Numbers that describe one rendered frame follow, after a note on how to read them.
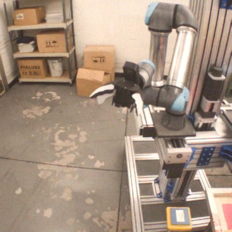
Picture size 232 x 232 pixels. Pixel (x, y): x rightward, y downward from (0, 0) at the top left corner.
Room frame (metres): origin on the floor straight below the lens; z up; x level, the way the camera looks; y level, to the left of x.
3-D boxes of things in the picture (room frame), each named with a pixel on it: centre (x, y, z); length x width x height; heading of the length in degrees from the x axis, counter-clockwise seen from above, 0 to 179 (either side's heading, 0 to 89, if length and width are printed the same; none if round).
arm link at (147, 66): (0.76, -0.12, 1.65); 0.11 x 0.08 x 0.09; 156
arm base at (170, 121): (0.95, -0.35, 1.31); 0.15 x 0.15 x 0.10
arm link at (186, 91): (0.95, -0.34, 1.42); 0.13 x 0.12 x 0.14; 66
